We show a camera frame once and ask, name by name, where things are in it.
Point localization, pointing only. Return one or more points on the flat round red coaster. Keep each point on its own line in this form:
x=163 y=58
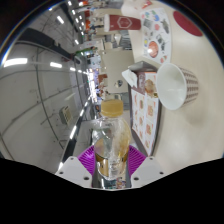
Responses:
x=187 y=23

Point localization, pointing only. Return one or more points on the clear yellow-capped drink bottle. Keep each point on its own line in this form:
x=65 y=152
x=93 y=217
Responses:
x=110 y=140

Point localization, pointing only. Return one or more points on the printed sticker sheet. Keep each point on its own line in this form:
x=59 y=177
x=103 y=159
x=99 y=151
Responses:
x=156 y=33

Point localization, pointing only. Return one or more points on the white patterned paper cup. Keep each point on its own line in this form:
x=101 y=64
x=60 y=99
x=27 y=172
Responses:
x=171 y=86

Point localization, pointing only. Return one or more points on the red paper cup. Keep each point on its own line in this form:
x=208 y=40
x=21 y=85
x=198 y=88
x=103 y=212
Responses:
x=123 y=23

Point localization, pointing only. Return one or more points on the brown food tray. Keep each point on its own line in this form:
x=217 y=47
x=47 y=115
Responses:
x=145 y=123

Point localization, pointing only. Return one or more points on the ceiling air conditioner unit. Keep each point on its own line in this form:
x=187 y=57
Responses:
x=66 y=115

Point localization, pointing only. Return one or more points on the fried food piece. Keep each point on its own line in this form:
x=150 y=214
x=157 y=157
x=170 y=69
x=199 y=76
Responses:
x=150 y=87

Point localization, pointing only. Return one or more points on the group of ceiling lights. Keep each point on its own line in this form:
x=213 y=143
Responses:
x=15 y=62

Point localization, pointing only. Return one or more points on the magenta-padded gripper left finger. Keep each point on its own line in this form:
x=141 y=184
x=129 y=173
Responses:
x=85 y=160

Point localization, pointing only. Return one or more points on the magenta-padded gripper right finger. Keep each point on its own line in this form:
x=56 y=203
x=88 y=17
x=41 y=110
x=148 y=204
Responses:
x=136 y=160

